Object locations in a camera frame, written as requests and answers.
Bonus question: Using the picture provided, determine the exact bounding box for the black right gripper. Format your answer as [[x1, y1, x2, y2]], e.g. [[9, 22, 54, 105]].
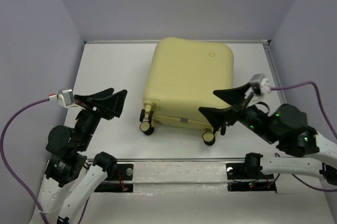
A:
[[197, 82, 277, 143]]

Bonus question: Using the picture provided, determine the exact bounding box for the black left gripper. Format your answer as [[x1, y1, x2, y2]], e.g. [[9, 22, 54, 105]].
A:
[[76, 86, 129, 149]]

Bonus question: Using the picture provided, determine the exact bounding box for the yellow hard-shell suitcase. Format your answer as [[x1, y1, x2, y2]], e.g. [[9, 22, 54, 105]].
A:
[[140, 37, 234, 145]]

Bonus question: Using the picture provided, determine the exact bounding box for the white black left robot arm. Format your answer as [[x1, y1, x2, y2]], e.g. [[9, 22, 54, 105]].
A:
[[30, 87, 127, 223]]

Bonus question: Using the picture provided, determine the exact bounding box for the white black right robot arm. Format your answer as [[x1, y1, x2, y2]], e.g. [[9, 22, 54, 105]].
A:
[[199, 82, 336, 185]]

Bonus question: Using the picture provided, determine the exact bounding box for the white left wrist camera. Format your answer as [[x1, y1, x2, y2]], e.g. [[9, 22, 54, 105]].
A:
[[48, 89, 77, 109]]

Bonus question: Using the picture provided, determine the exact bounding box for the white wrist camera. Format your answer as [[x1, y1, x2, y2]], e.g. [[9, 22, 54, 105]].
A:
[[48, 89, 77, 109], [249, 73, 271, 96]]

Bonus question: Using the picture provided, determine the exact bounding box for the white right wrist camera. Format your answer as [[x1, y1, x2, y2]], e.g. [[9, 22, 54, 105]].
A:
[[249, 73, 271, 96]]

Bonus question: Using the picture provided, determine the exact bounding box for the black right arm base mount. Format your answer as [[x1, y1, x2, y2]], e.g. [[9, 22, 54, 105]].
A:
[[226, 162, 277, 192]]

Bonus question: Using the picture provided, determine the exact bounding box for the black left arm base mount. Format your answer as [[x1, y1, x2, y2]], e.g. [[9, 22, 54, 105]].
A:
[[94, 162, 134, 193]]

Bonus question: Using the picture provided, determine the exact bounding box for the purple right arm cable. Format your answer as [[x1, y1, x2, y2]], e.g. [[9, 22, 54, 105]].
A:
[[271, 81, 337, 192]]

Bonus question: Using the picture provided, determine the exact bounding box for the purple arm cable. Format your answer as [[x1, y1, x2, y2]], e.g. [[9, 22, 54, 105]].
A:
[[271, 81, 337, 192], [0, 97, 87, 224]]

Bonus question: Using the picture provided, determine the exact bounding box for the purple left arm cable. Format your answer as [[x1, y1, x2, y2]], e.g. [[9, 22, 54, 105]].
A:
[[0, 97, 87, 224]]

